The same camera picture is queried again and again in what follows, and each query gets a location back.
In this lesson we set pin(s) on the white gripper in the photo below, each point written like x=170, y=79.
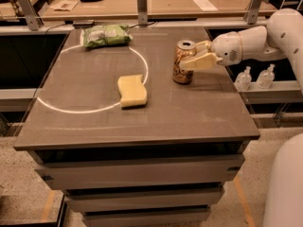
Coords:
x=226, y=50

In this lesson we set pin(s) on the orange soda can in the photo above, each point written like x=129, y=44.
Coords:
x=184, y=49

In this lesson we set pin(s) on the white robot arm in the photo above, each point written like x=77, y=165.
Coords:
x=281, y=37

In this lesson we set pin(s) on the yellow sponge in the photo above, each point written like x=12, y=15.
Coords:
x=132, y=91

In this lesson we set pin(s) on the clear sanitizer bottle left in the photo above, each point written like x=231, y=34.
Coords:
x=243, y=80

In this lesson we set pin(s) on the clear sanitizer bottle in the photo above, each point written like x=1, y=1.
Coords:
x=243, y=80
x=266, y=77

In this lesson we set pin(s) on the white paper sheet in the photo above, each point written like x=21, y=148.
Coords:
x=205, y=5

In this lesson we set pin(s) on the clear sanitizer bottle right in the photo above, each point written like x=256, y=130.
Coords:
x=266, y=77

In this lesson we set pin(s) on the green chip bag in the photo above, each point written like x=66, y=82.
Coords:
x=105, y=35

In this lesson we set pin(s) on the grey drawer cabinet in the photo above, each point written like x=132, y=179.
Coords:
x=162, y=162

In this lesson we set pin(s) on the white paper note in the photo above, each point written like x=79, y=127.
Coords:
x=64, y=5

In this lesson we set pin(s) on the metal bracket centre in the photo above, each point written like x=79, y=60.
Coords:
x=142, y=10

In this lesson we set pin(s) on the metal bracket left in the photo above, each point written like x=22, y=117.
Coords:
x=34, y=22

